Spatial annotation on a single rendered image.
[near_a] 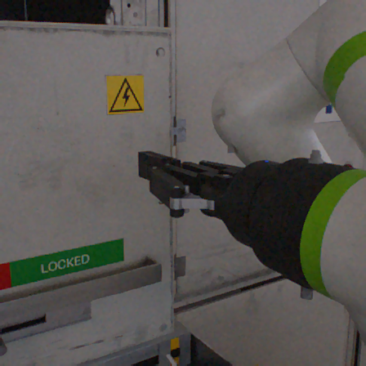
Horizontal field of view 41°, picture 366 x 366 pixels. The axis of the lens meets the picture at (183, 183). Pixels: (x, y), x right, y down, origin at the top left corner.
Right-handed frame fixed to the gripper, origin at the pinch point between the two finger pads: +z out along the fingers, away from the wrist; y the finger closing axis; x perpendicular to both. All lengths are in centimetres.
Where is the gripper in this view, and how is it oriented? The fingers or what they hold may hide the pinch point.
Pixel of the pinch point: (158, 168)
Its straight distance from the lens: 56.2
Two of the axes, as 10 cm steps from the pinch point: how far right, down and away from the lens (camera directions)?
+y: 8.4, -1.3, 5.3
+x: 0.0, -9.7, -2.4
